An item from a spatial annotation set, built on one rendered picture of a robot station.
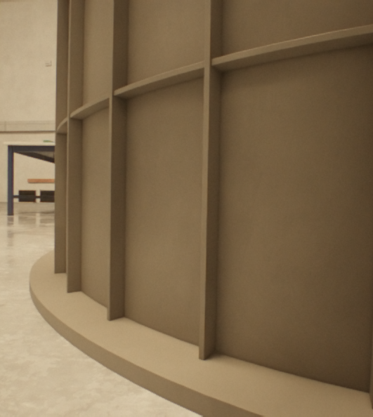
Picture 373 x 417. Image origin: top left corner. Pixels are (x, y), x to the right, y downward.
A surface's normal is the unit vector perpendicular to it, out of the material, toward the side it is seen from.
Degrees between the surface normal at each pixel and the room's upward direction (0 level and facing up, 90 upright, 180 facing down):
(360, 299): 90
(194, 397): 90
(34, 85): 90
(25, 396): 0
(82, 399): 0
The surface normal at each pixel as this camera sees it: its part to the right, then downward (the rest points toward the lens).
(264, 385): 0.02, -1.00
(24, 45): -0.10, 0.03
